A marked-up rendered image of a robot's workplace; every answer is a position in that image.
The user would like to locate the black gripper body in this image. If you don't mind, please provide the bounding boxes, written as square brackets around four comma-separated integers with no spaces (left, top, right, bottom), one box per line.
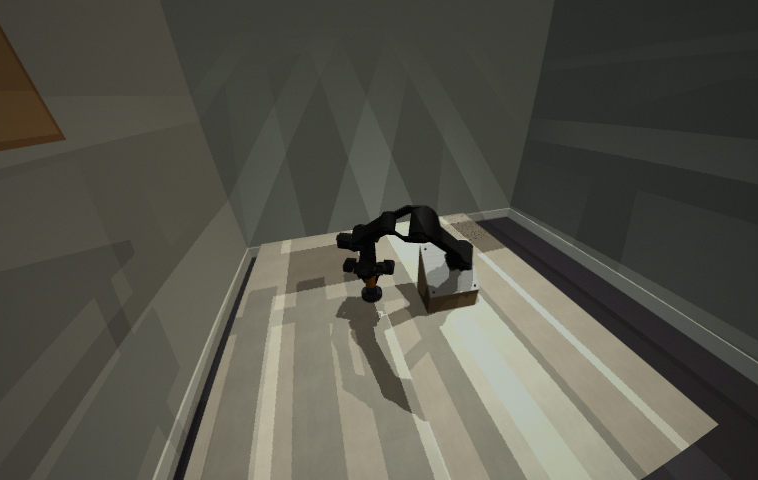
[343,248,395,275]

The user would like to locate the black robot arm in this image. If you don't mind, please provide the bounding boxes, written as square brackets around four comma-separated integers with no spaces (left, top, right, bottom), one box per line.
[336,205,473,280]

